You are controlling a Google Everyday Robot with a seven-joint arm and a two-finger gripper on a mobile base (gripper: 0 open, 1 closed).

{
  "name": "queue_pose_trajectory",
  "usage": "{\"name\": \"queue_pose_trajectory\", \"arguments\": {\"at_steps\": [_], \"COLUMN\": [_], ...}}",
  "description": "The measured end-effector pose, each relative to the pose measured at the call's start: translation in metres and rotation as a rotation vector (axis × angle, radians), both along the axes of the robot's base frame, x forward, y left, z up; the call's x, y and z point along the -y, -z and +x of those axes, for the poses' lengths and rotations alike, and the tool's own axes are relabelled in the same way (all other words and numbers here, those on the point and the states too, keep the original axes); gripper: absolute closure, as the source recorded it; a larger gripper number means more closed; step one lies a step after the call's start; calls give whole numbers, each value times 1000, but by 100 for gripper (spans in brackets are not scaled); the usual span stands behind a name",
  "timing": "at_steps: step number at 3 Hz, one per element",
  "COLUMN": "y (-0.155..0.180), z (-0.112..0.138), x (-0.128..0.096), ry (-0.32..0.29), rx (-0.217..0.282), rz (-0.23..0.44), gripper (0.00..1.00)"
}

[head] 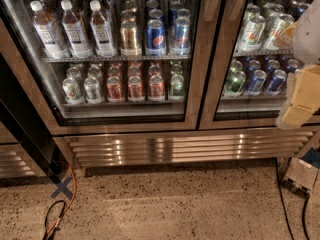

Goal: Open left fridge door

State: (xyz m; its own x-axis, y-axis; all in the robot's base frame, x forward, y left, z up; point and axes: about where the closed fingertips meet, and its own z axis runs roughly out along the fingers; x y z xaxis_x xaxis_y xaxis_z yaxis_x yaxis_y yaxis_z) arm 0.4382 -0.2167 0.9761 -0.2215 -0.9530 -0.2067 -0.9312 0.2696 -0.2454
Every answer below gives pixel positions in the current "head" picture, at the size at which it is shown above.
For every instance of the green silver can lower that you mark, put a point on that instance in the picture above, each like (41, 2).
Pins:
(176, 90)

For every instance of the steel fridge bottom grille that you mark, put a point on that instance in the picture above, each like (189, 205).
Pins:
(139, 149)

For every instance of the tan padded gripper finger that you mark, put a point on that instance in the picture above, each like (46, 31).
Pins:
(303, 98)

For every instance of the clear tea bottle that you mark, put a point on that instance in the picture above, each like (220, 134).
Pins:
(102, 31)
(75, 30)
(49, 31)

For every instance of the white 7up can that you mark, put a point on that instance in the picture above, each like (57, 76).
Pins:
(251, 37)
(278, 26)

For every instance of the silver blue Pepsi can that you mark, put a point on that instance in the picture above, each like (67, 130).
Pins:
(180, 43)

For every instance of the glass fridge door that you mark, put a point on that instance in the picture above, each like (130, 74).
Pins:
(42, 76)
(221, 111)

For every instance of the gold soda can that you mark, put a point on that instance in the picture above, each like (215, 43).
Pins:
(130, 39)

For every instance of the green can right door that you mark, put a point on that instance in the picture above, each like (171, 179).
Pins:
(234, 84)

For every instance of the white green can lower left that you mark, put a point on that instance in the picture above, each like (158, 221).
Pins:
(72, 91)

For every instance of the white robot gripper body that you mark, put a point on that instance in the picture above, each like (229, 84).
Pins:
(308, 37)

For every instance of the red soda can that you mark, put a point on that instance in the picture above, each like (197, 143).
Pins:
(135, 89)
(156, 88)
(115, 89)

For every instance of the clear tea bottle right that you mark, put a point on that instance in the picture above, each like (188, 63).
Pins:
(102, 31)

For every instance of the clear tea bottle left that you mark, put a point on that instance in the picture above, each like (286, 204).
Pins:
(49, 31)

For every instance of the clear tea bottle middle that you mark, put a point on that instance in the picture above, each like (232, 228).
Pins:
(75, 30)

